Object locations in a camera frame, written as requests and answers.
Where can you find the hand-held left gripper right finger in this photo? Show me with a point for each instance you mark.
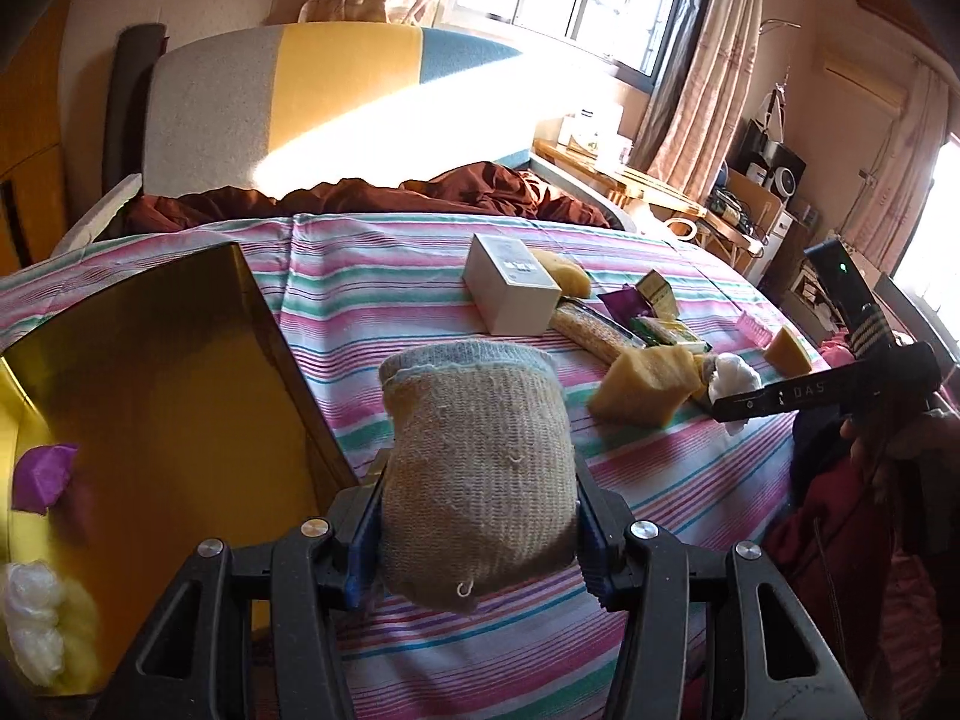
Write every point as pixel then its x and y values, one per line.
pixel 592 547

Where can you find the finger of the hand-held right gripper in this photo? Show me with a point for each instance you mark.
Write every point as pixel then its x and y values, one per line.
pixel 810 390

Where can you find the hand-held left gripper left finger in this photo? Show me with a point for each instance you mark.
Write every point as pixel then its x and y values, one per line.
pixel 367 544

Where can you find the white plastic bag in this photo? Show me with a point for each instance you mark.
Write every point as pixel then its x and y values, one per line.
pixel 34 615
pixel 731 375

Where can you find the beige sock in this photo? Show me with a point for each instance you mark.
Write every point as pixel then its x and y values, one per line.
pixel 472 465

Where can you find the yellow storage box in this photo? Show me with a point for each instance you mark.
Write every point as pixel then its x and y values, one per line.
pixel 165 390

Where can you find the person's right hand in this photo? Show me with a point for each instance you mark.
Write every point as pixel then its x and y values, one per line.
pixel 922 439

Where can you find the pink cloth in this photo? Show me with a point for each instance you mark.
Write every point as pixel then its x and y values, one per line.
pixel 834 352

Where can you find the yellow wedge sponge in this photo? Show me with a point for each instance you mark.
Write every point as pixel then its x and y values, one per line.
pixel 787 351

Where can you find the striped bed sheet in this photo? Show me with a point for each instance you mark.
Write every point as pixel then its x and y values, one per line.
pixel 450 652

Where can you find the small green snack packet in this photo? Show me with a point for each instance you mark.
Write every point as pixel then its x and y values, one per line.
pixel 667 334

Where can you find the black speaker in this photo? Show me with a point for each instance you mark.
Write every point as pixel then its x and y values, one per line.
pixel 765 154

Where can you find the large yellow sponge block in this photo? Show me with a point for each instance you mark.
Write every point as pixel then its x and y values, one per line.
pixel 645 386

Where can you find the dark packet with yellow label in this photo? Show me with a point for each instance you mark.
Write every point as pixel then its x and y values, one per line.
pixel 656 292

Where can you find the purple snack packet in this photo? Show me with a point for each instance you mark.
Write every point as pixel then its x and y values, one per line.
pixel 626 305

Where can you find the rice cracker snack packet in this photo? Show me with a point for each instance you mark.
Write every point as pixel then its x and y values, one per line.
pixel 592 330

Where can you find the wooden side table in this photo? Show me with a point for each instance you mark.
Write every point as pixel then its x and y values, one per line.
pixel 637 184

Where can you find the small yellow sponge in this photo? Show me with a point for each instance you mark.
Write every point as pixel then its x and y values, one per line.
pixel 570 274

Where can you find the white cardboard box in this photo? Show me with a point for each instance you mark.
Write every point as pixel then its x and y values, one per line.
pixel 510 285

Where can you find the white boxes on table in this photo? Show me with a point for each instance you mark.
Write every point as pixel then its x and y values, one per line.
pixel 596 131

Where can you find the crumpled purple packet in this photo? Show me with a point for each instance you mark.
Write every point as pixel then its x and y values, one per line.
pixel 45 476

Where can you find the brown blanket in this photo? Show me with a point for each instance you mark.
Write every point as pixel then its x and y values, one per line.
pixel 450 191

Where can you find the barred window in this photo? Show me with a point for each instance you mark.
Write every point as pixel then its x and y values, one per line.
pixel 585 0

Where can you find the yellow blue grey chair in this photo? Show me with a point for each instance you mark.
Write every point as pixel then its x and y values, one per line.
pixel 247 112

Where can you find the wooden wardrobe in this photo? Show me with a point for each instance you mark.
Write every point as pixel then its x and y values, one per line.
pixel 30 127

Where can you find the wall air conditioner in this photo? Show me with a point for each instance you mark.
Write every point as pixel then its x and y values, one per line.
pixel 862 82

